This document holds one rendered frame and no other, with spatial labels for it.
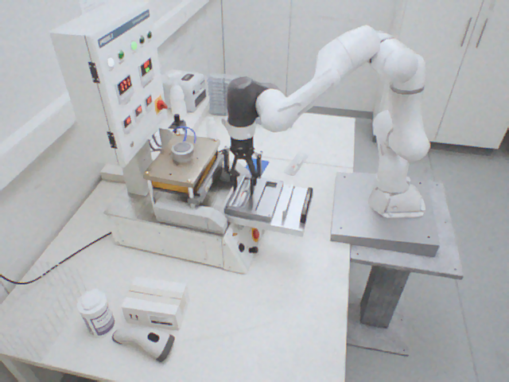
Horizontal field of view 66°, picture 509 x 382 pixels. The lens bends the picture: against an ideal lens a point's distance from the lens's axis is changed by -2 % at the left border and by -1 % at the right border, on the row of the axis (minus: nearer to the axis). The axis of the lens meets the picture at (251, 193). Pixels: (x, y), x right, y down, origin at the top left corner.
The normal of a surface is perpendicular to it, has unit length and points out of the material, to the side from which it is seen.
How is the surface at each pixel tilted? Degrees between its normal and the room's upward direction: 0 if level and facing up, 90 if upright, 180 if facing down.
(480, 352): 0
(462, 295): 0
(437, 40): 90
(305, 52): 90
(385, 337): 0
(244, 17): 90
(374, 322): 90
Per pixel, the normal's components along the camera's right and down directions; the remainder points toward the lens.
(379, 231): -0.07, -0.76
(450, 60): -0.22, 0.63
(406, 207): 0.00, 0.63
